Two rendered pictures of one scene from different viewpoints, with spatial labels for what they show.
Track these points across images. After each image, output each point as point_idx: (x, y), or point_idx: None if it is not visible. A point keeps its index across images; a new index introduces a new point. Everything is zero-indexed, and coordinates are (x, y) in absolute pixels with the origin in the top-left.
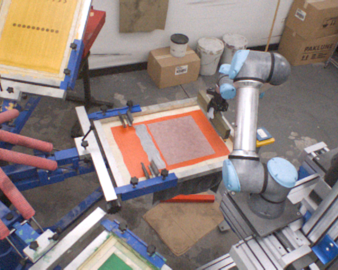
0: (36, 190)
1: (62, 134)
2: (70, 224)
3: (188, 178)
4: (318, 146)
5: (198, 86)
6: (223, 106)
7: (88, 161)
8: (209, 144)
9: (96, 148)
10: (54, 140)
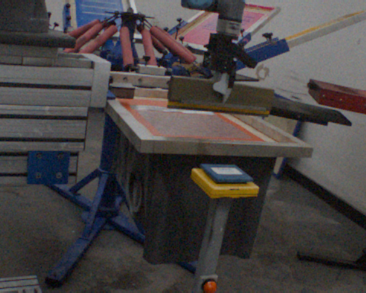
0: None
1: (300, 249)
2: None
3: (108, 111)
4: (95, 58)
5: None
6: (209, 53)
7: (130, 68)
8: (182, 134)
9: (152, 75)
10: (286, 245)
